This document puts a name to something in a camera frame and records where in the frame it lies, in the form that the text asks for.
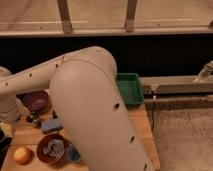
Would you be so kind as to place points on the orange-yellow apple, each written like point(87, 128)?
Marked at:
point(22, 155)

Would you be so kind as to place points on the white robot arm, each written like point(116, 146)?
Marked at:
point(84, 94)

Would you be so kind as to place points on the green plastic tray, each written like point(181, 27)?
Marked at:
point(130, 89)

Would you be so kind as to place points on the blue sponge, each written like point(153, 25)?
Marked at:
point(50, 125)

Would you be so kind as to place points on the purple bowl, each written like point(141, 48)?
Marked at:
point(36, 100)

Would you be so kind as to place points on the grey cloth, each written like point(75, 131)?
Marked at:
point(55, 148)

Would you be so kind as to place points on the small dark round object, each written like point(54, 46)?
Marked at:
point(33, 117)

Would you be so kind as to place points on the red bowl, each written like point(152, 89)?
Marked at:
point(44, 142)

